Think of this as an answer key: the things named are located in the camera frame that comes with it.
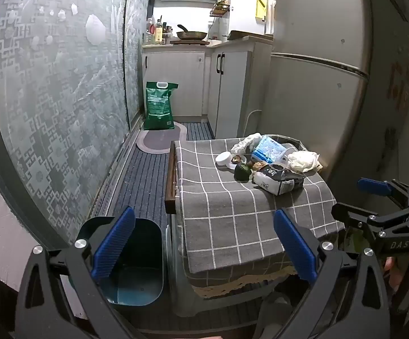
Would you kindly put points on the black and white snack packet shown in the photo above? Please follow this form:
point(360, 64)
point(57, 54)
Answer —
point(278, 182)

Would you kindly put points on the red wall decoration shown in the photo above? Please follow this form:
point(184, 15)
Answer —
point(400, 88)

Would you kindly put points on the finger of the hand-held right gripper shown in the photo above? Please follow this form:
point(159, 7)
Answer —
point(374, 186)
point(352, 215)

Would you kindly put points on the dark striped floor mat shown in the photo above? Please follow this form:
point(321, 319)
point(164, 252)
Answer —
point(144, 190)

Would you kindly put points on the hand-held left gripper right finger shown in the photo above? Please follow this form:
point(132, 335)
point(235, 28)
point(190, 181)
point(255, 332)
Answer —
point(294, 245)

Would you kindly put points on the green rice bag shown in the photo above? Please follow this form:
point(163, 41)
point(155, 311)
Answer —
point(159, 106)

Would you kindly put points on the white round lid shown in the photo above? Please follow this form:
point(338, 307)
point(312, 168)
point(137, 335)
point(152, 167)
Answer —
point(223, 159)

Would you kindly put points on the blue tissue pack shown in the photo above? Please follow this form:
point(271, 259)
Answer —
point(268, 150)

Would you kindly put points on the dark teal trash bin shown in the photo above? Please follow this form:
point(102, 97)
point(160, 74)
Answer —
point(137, 254)

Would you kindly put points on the green avocado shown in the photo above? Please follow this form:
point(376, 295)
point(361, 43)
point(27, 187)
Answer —
point(241, 173)

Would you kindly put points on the oval grey floor mat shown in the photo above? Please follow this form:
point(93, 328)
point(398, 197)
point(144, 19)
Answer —
point(155, 141)

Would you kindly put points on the person's right hand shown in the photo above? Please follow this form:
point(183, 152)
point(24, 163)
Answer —
point(390, 265)

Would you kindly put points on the yellow hanging packet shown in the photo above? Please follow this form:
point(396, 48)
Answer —
point(261, 5)

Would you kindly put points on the white plastic bag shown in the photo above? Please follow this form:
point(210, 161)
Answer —
point(303, 160)

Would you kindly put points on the clear plastic cup with food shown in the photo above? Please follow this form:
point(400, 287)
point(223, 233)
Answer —
point(233, 166)

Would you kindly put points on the beige paper scrap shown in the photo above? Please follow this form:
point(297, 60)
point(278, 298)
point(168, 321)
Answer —
point(318, 167)

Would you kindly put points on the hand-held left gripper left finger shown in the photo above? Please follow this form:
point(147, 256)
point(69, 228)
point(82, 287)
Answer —
point(114, 243)

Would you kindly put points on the grey checked tablecloth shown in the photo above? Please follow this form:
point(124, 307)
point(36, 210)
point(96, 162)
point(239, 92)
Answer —
point(225, 212)

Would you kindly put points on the brown nut shell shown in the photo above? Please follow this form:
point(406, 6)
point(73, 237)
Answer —
point(259, 166)
point(239, 158)

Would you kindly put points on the yellow oil bottle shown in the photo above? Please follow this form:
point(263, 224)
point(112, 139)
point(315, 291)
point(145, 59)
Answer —
point(158, 33)

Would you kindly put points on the frosted patterned glass door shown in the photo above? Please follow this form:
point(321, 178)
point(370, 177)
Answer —
point(56, 95)
point(135, 42)

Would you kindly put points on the metal wok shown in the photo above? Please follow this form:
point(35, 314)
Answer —
point(192, 35)

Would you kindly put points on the white kitchen cabinet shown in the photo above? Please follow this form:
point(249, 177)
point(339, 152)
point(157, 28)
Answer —
point(176, 77)

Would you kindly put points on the grey refrigerator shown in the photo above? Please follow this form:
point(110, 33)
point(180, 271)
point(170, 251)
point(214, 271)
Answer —
point(314, 88)

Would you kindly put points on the low wooden table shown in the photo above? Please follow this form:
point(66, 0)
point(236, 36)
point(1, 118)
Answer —
point(170, 190)

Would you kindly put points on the brown board on counter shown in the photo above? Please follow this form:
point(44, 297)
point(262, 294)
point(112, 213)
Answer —
point(246, 35)

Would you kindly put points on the long white paper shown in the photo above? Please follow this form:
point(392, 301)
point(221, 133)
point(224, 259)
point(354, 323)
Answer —
point(245, 144)

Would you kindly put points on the torn cardboard sheet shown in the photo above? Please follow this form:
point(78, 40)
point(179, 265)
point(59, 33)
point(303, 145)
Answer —
point(232, 286)

